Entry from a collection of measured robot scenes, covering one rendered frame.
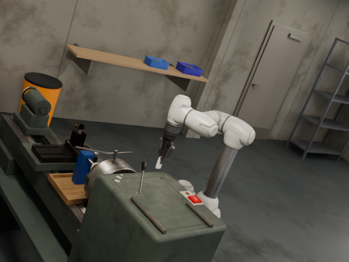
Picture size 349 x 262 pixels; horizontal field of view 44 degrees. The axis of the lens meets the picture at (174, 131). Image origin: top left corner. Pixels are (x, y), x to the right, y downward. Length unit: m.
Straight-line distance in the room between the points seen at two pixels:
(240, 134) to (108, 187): 0.93
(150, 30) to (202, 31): 0.91
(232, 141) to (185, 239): 0.87
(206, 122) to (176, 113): 0.18
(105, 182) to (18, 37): 3.69
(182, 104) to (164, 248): 0.75
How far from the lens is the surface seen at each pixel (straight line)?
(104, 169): 2.53
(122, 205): 2.19
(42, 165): 3.02
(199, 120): 2.25
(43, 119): 3.52
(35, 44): 5.83
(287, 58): 8.22
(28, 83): 5.29
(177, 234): 2.09
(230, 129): 2.76
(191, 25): 6.71
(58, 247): 2.95
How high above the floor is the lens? 2.33
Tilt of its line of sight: 19 degrees down
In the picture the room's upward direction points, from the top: 20 degrees clockwise
